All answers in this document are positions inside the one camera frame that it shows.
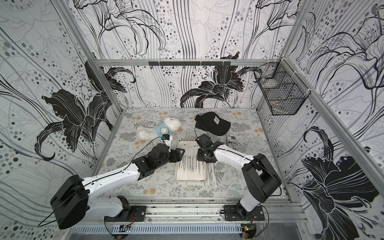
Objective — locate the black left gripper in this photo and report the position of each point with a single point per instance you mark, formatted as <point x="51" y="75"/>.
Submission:
<point x="176" y="154"/>

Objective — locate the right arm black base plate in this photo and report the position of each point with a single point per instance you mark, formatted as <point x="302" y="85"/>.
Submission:
<point x="234" y="213"/>

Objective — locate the white rectangular storage tray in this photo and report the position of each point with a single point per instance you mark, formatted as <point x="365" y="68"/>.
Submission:
<point x="189" y="169"/>

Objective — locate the pile straw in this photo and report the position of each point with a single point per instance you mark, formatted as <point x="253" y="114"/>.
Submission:
<point x="211" y="180"/>

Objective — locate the white plush toy blue shirt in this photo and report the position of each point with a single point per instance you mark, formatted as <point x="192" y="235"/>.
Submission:
<point x="168" y="126"/>

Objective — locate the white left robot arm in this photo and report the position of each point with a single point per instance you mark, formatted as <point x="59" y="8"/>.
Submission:
<point x="76" y="199"/>

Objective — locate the black wire wall basket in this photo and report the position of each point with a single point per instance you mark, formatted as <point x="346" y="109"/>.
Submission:
<point x="281" y="92"/>

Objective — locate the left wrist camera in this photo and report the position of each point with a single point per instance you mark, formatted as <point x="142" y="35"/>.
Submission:
<point x="167" y="139"/>

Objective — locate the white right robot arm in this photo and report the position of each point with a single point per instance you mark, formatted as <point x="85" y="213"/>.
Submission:
<point x="261" y="178"/>

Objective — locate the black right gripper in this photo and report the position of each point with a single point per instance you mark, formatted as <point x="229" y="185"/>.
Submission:
<point x="204" y="150"/>

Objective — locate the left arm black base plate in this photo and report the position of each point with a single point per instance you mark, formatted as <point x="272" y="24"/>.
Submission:
<point x="134" y="214"/>

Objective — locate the black baseball cap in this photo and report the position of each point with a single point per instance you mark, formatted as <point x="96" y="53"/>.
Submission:
<point x="212" y="123"/>

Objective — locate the white slotted cable duct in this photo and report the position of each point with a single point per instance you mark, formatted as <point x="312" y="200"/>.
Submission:
<point x="160" y="229"/>

